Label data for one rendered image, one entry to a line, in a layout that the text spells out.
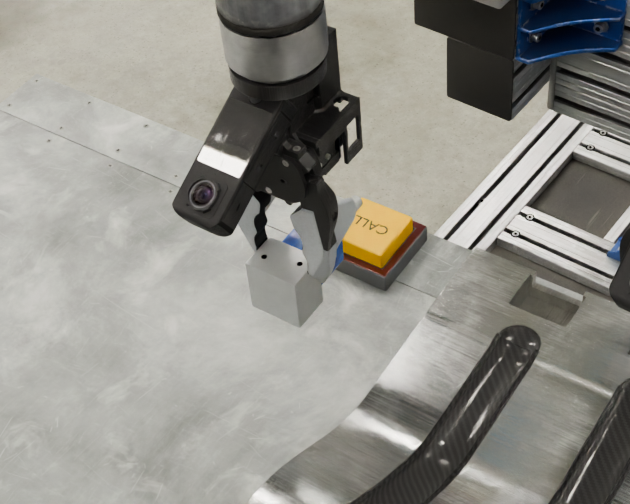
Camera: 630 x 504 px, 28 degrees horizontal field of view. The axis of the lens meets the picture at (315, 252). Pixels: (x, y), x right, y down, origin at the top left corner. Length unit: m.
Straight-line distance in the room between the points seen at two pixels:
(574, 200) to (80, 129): 0.99
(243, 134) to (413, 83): 1.81
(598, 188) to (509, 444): 1.22
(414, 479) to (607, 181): 1.28
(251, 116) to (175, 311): 0.35
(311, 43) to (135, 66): 1.99
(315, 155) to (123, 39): 2.02
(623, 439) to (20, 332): 0.58
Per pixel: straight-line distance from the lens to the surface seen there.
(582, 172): 2.20
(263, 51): 0.87
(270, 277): 1.02
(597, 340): 1.06
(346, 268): 1.22
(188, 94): 2.74
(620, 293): 0.91
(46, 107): 1.48
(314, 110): 0.96
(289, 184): 0.95
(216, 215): 0.90
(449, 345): 1.05
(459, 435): 1.01
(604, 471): 1.00
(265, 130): 0.90
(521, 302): 1.11
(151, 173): 1.36
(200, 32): 2.91
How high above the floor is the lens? 1.70
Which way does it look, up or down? 46 degrees down
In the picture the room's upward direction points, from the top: 6 degrees counter-clockwise
